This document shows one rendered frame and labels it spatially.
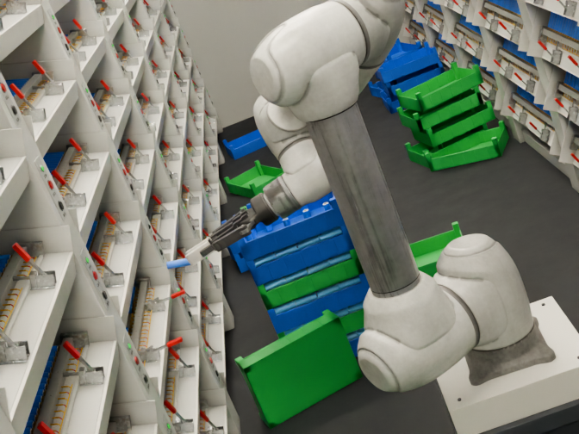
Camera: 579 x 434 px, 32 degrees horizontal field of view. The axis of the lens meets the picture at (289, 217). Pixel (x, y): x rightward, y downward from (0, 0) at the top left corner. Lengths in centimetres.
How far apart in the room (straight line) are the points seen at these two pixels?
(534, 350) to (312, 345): 81
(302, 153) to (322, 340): 65
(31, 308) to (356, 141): 64
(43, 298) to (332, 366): 129
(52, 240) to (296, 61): 54
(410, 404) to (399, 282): 79
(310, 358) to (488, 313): 85
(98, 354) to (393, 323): 55
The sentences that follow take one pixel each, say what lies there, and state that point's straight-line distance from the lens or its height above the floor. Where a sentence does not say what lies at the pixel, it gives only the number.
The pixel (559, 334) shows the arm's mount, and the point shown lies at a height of 27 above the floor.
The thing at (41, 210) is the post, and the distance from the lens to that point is 183.
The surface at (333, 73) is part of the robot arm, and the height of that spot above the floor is 101.
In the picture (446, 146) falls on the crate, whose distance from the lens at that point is 420.
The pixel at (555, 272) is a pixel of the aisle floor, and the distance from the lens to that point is 305.
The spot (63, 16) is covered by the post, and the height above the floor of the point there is 117.
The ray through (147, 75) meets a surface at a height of 80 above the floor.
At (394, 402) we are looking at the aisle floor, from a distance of 268.
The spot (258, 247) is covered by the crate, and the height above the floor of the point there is 43.
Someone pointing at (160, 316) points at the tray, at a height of 50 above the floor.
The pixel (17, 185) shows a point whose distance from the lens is 172.
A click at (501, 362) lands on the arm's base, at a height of 30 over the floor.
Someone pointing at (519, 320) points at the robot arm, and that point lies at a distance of 209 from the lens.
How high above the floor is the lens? 138
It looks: 19 degrees down
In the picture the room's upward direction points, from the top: 22 degrees counter-clockwise
